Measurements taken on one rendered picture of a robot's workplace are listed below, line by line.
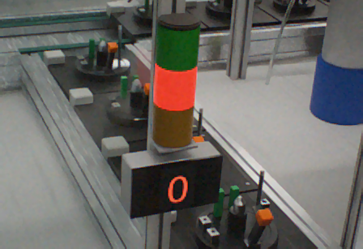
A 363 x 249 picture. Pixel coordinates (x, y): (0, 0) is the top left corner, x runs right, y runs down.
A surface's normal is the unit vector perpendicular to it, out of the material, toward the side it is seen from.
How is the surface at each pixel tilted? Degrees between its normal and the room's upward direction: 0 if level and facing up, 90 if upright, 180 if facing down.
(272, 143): 0
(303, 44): 90
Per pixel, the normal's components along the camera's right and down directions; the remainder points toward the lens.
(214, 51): 0.39, 0.43
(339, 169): 0.06, -0.90
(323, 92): -0.75, 0.25
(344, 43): -0.42, 0.38
